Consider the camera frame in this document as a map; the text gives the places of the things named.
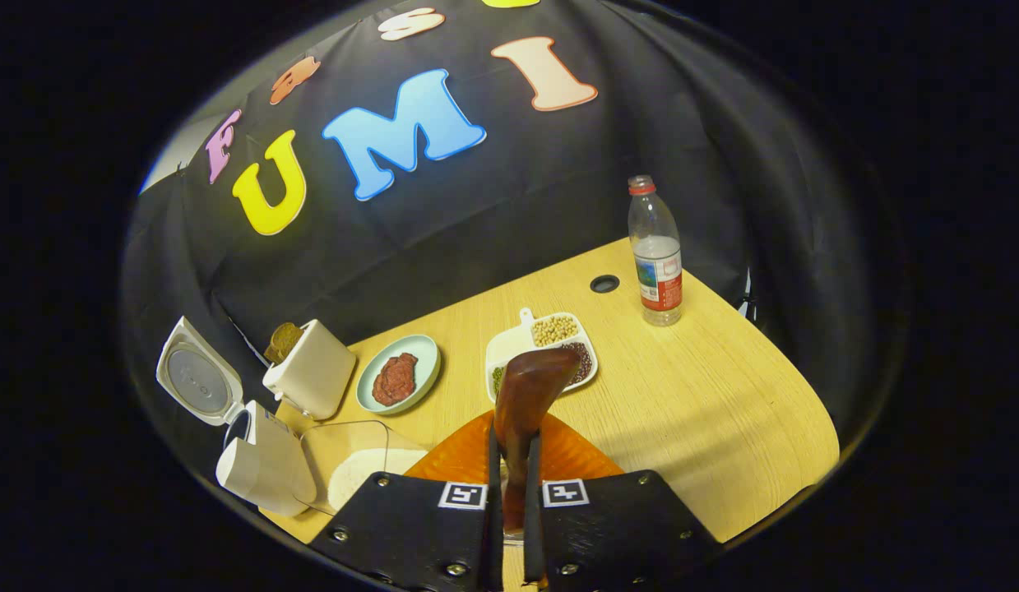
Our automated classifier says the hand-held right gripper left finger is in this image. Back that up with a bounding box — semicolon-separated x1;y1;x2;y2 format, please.
332;409;505;592

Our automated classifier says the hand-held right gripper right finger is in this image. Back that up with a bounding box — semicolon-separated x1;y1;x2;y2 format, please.
521;411;721;592

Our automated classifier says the white rice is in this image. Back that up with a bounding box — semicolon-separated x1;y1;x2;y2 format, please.
328;448;428;512

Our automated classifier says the white rice cooker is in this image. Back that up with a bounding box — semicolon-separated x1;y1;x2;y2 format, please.
155;317;317;519

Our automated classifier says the brown wooden spoon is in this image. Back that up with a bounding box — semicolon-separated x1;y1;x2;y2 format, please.
493;348;582;535

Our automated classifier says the red meat piece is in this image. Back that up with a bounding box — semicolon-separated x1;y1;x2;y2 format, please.
372;353;419;406

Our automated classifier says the pile of red beans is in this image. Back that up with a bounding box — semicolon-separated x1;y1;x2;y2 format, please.
563;342;594;386

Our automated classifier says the light blue plate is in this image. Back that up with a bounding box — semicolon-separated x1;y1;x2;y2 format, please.
356;334;441;415

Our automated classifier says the white toaster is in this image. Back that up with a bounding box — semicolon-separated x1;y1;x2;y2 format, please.
262;319;358;421

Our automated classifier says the white divided dish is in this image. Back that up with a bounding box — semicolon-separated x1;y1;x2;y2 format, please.
485;308;599;404

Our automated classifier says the pile of yellow soybeans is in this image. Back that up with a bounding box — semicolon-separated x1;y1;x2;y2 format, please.
531;316;579;346

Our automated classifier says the brown bread slice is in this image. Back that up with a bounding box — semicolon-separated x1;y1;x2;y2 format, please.
264;322;304;365

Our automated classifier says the clear water bottle red label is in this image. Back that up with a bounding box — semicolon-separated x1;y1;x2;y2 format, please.
628;175;683;327

